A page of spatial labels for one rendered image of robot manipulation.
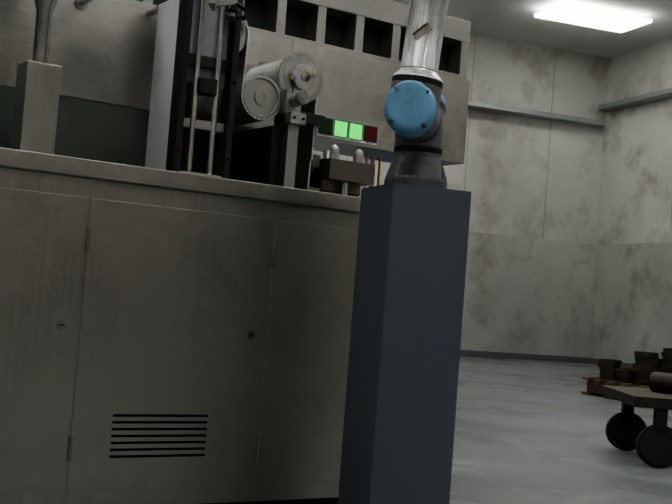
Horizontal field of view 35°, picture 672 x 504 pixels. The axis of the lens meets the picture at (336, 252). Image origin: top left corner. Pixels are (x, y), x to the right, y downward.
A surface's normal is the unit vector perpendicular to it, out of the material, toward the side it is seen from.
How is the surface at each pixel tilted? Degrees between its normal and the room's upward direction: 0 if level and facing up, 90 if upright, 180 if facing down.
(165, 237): 90
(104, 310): 90
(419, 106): 98
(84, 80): 90
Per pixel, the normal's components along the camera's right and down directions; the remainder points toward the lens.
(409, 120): -0.22, 0.07
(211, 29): 0.55, 0.00
